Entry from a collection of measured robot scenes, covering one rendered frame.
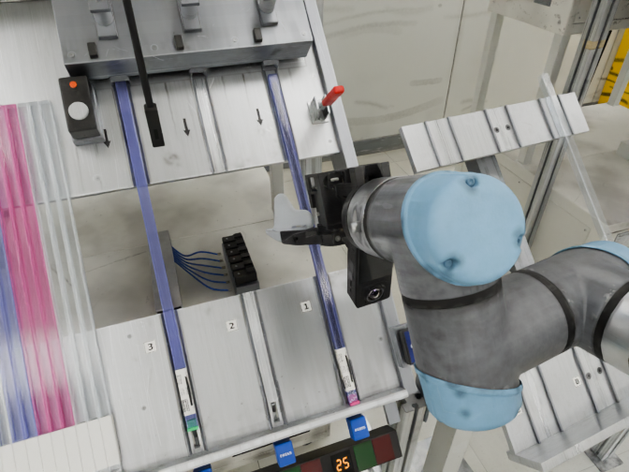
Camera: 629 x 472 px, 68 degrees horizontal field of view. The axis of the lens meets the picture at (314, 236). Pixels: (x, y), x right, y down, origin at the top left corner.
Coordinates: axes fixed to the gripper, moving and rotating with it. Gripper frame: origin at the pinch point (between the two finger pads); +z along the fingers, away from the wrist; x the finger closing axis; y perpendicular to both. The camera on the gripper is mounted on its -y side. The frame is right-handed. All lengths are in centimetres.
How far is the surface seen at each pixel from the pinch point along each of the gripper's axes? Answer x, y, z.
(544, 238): -85, -25, 54
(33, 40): 32.1, 31.8, 15.3
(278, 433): 11.4, -26.0, -2.0
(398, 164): -110, 2, 189
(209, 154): 12.0, 12.2, 9.9
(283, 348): 7.9, -16.6, 2.7
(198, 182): 10, 10, 81
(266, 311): 9.0, -11.1, 4.2
